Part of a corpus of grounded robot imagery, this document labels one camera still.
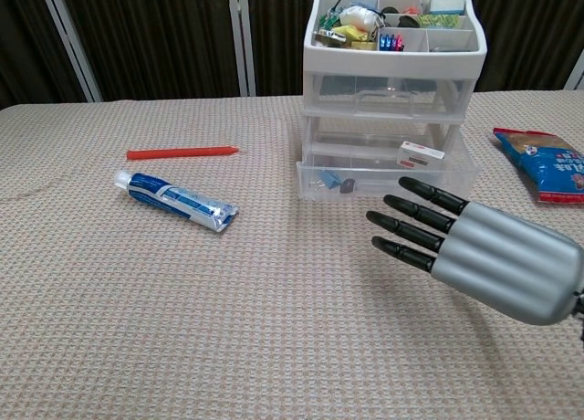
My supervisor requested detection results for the white partition frame post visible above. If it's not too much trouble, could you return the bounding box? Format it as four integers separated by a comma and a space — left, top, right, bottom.
226, 0, 257, 97
36, 0, 102, 103
564, 54, 584, 91

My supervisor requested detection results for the green patterned packet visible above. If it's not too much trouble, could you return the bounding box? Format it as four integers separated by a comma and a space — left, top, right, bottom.
415, 13, 461, 28

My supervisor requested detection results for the white plastic drawer organizer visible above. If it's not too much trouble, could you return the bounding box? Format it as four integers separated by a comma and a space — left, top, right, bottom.
300, 0, 488, 197

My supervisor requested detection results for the clear drawer with arched handle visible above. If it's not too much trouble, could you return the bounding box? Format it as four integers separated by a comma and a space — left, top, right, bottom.
304, 71, 474, 118

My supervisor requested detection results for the beige woven tablecloth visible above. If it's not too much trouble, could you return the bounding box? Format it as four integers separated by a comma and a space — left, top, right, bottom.
0, 89, 584, 420

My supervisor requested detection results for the small white cardboard box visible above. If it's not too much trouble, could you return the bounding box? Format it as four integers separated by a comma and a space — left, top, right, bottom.
394, 140, 446, 169

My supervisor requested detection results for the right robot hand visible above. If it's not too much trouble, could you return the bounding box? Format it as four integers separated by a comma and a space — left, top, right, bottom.
366, 176, 584, 326

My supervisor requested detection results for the blue red snack bag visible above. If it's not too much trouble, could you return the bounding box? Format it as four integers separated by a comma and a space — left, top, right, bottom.
492, 126, 584, 205

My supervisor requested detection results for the coloured push pins set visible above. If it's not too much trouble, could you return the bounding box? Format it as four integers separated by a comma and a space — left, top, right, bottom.
377, 32, 405, 51

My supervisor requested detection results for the blue white toothpaste tube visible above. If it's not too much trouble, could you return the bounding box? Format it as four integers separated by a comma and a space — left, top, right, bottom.
113, 169, 240, 234

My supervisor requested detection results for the clear drawer holding binder clip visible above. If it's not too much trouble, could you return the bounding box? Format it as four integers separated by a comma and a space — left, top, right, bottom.
295, 139, 479, 202

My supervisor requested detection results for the white crumpled wad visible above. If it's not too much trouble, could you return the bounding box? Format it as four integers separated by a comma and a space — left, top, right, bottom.
339, 5, 380, 28

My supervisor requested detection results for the white blue eraser box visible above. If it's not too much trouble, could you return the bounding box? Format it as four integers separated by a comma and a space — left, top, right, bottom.
428, 0, 465, 16

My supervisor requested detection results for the dark brown curtain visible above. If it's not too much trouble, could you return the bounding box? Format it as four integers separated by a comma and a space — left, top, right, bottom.
0, 0, 584, 110

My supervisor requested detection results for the red candle stick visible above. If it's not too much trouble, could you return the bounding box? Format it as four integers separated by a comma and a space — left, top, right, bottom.
126, 145, 241, 161

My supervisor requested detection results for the metal bulldog clip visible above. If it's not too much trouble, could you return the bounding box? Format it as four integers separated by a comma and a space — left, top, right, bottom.
313, 29, 346, 47

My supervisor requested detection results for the green clips bundle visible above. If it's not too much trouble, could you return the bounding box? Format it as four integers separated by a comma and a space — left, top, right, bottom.
318, 6, 341, 28

